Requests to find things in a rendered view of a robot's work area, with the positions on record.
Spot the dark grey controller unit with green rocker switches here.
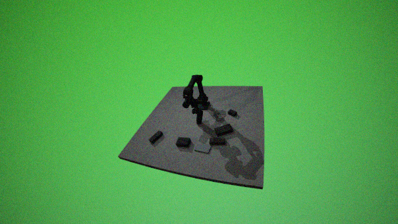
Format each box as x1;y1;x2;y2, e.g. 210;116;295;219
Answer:
196;109;203;125

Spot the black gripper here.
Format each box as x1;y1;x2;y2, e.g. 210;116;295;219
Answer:
190;99;200;115

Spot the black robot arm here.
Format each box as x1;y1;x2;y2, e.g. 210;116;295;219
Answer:
183;75;208;108

